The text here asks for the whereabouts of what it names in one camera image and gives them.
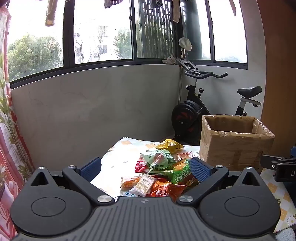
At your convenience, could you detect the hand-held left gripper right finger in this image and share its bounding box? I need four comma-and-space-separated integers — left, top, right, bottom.
176, 157, 266, 207

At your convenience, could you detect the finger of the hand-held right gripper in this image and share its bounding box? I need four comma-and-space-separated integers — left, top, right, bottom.
261, 154, 289, 169

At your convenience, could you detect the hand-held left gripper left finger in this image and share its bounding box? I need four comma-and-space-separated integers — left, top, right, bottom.
24, 157, 115, 207

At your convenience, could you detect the cardboard box with plastic liner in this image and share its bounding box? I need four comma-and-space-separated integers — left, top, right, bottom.
199, 115, 275, 173

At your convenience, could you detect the light green snack bag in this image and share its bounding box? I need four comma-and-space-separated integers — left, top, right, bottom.
141, 149, 176, 175

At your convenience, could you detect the pink white snack packet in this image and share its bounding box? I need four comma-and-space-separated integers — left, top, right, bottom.
177, 151, 200, 163

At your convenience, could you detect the green and orange snack bag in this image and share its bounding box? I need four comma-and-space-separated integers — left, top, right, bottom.
162, 160, 200, 186

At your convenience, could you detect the checked floral tablecloth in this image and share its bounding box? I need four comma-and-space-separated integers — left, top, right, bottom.
90, 137, 296, 233

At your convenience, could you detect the yellow snack packet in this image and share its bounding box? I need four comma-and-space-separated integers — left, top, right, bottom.
155, 139, 184, 153

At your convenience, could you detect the orange red snack bag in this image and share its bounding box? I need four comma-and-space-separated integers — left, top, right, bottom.
146, 179, 188, 202

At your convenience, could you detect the small orange snack packet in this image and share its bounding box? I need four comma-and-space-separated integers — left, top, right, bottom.
121, 176, 142, 189

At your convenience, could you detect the red snack packet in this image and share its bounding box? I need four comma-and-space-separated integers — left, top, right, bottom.
135, 160, 149, 173

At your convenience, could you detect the clear packet of white nuts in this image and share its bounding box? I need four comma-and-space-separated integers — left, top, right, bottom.
129, 175, 155, 197

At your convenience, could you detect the black exercise bike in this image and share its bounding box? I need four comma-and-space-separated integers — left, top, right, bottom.
171, 57, 262, 145

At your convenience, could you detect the white fluffy cloth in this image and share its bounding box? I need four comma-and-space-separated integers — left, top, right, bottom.
275, 228, 296, 241

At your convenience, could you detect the red floral curtain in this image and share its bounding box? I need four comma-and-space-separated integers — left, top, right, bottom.
0, 7, 35, 241

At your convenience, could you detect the wooden cabinet panel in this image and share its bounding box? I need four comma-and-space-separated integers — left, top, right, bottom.
257, 0, 296, 158

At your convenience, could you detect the crumpled cloth on sill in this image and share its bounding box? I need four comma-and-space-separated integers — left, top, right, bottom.
162, 56, 179, 65

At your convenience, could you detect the dark lattice screen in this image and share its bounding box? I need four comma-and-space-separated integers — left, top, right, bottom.
136, 0, 175, 58

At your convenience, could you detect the hanging brown sock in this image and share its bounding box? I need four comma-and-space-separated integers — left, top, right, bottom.
45, 0, 58, 27

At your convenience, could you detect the hanging tan cloth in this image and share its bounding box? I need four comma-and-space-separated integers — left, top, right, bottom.
171, 0, 182, 23

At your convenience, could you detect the hanging dark garment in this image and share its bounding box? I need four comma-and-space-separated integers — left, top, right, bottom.
104, 0, 125, 9

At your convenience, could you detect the black window frame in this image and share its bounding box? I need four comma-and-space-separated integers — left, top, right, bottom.
7, 0, 248, 90

